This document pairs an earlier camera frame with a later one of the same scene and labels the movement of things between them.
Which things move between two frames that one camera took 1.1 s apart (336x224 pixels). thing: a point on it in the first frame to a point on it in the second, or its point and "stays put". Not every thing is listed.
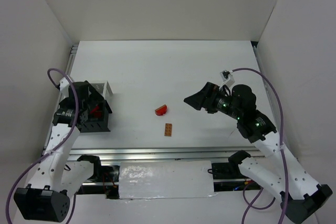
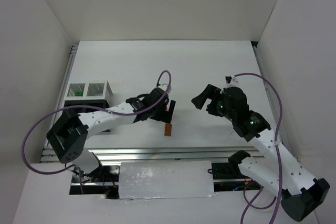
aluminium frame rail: (155, 155) stays put
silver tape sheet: (165, 179) stays put
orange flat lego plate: (168, 129) stays put
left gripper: (97, 123) to (165, 114)
